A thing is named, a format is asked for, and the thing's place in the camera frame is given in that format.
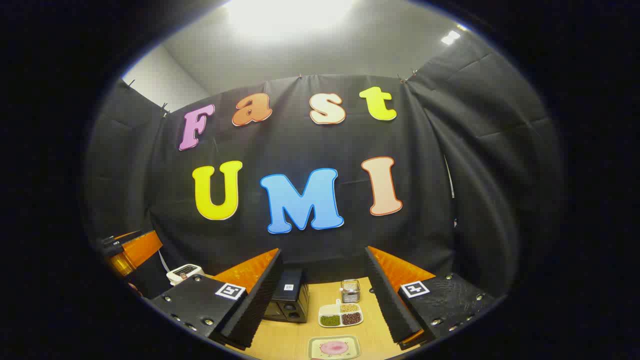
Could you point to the black backdrop cloth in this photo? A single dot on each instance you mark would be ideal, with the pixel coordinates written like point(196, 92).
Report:
point(300, 145)

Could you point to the white toaster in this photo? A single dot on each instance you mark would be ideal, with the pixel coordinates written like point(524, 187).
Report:
point(184, 272)

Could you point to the square plate with pink food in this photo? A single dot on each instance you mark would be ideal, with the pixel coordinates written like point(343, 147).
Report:
point(334, 347)

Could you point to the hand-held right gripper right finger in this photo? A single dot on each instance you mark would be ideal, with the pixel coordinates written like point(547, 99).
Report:
point(387, 300)

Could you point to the white divided bean dish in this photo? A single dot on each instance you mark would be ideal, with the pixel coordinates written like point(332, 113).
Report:
point(341, 315)

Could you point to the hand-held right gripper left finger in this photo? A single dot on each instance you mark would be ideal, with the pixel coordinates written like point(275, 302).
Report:
point(260, 300)

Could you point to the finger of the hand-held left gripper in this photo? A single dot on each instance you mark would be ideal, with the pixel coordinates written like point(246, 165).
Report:
point(142, 246)
point(121, 265)

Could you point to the small ceiling light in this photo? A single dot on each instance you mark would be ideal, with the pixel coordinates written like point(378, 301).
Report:
point(450, 37)

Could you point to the large ceiling light panel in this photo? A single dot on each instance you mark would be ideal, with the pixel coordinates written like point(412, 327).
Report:
point(290, 17)

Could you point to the black electric oven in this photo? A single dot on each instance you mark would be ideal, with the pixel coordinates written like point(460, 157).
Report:
point(290, 300)

